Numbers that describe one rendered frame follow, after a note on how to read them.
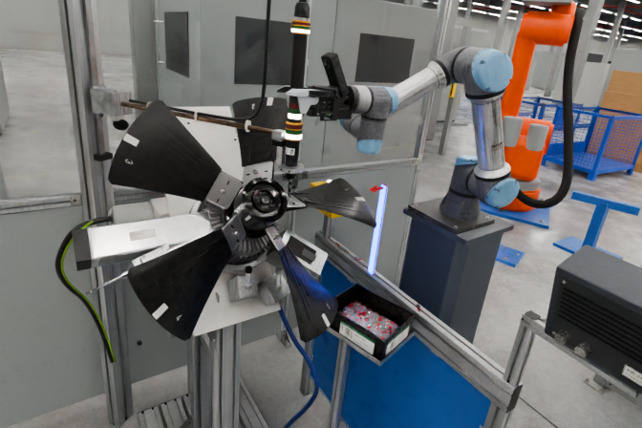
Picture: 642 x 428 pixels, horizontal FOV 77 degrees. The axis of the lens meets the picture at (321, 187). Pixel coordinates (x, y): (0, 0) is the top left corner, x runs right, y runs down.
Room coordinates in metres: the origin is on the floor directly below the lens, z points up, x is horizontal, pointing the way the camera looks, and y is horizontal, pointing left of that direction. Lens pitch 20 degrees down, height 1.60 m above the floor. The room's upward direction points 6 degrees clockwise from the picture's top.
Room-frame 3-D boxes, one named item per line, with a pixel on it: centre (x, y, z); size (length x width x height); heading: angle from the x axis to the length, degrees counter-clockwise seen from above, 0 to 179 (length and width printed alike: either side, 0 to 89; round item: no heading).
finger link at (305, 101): (1.00, 0.06, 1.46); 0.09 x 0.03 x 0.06; 135
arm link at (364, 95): (1.13, -0.07, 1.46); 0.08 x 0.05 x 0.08; 35
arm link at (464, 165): (1.46, -0.56, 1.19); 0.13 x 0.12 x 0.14; 19
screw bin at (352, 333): (0.99, -0.18, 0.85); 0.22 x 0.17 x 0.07; 50
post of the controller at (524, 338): (0.79, -0.51, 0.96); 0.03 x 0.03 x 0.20; 35
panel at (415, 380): (1.14, -0.27, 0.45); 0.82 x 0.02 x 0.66; 35
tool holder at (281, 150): (1.02, 0.09, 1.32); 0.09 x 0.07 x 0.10; 70
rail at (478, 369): (1.14, -0.27, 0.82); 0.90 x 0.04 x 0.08; 35
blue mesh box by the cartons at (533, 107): (7.34, -3.73, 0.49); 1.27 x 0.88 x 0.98; 125
